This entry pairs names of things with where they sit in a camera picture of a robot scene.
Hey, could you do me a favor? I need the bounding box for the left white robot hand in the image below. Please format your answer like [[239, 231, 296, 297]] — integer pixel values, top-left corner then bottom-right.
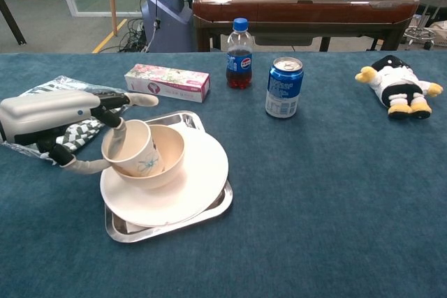
[[0, 89, 160, 176]]

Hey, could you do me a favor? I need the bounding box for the floral white paper cup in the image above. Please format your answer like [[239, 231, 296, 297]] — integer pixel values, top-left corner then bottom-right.
[[101, 119, 165, 177]]

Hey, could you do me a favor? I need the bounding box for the striped cloth in plastic bag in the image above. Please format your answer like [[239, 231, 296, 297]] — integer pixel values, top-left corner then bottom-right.
[[1, 75, 122, 165]]

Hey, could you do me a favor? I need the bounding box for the black table leg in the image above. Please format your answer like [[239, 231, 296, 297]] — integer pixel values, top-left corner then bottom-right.
[[0, 0, 27, 46]]

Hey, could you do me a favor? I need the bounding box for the pink floral cardboard box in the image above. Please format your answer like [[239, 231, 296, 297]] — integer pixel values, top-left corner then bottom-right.
[[124, 64, 211, 103]]

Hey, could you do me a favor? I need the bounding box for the wooden pole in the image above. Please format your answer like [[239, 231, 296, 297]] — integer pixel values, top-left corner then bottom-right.
[[106, 0, 119, 37]]

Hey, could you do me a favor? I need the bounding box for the beige bowl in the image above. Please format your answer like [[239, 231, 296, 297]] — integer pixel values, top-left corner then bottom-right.
[[111, 124, 185, 190]]

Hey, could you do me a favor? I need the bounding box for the blue grey machine base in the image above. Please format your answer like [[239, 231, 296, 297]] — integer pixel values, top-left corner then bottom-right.
[[141, 0, 195, 53]]

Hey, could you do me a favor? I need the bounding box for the cream round plate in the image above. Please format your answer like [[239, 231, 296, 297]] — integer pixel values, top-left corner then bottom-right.
[[99, 126, 230, 228]]

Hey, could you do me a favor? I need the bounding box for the stainless steel tray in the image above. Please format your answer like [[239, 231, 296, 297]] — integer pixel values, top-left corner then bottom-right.
[[103, 110, 234, 244]]

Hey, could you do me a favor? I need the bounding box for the Pepsi cola plastic bottle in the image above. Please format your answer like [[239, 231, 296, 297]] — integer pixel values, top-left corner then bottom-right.
[[226, 17, 254, 90]]

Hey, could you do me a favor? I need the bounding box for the blue Pepsi can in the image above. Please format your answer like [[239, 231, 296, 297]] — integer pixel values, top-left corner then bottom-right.
[[265, 57, 304, 119]]

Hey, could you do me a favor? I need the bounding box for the brown mahjong table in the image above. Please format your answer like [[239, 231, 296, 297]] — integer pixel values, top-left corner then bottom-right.
[[191, 0, 420, 53]]

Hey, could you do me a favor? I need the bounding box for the blue tablecloth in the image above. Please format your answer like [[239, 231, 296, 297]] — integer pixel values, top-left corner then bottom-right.
[[0, 50, 447, 298]]

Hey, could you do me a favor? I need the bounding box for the black white plush toy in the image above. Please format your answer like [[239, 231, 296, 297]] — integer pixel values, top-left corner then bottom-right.
[[354, 54, 444, 120]]

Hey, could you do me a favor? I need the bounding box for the tangle of floor cables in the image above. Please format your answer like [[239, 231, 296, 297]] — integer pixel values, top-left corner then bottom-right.
[[117, 17, 154, 53]]

